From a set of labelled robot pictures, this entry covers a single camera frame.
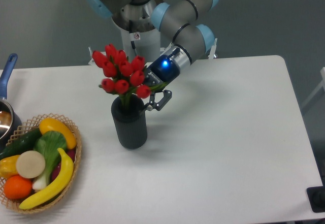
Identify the purple eggplant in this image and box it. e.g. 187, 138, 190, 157
51, 149, 76, 182

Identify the green cucumber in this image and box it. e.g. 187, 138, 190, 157
1, 128, 42, 159

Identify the dark grey ribbed vase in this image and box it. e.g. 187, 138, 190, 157
111, 94, 147, 149

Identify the yellow squash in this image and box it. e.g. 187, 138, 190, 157
39, 118, 77, 150

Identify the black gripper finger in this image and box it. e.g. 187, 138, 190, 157
141, 89, 172, 112

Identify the yellow banana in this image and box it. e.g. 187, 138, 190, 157
19, 148, 74, 210

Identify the black device at edge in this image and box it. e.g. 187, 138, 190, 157
306, 186, 324, 213

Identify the blue handled steel pot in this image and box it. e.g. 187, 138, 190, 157
1, 53, 21, 151

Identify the orange fruit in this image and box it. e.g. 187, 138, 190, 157
4, 175, 32, 200

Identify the green bok choy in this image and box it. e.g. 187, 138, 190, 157
32, 131, 67, 191

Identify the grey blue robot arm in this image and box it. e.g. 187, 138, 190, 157
86, 0, 218, 110

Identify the woven wicker basket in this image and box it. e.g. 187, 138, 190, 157
1, 113, 82, 214

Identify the yellow bell pepper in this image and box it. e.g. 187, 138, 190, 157
1, 155, 20, 179

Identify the white frame at right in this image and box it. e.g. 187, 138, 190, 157
301, 67, 324, 114

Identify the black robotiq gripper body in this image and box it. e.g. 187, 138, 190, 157
143, 55, 180, 87

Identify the beige round disc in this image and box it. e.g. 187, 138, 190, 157
16, 150, 45, 179

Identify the red tulip bouquet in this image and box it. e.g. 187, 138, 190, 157
92, 44, 167, 111

